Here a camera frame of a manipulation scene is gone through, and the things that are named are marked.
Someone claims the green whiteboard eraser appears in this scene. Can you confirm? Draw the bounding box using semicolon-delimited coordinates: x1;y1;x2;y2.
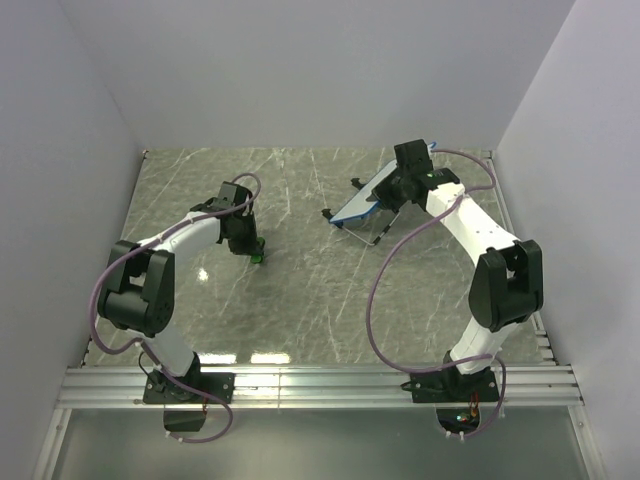
250;237;266;264

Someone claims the blue framed whiteboard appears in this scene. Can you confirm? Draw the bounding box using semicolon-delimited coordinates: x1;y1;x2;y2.
328;160;397;225

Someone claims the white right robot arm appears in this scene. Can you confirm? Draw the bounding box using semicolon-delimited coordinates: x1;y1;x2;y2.
389;140;544;400

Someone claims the metal wire whiteboard stand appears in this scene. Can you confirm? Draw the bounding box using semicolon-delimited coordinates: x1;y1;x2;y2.
321;177;400;247

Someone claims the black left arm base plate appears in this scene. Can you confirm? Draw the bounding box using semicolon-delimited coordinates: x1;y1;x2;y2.
142;370;236;405

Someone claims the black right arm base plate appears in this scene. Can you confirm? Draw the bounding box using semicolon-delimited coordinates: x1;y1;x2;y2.
400;367;500;403

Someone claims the aluminium rail frame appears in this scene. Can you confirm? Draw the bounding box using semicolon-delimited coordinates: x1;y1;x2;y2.
35;147;606;479

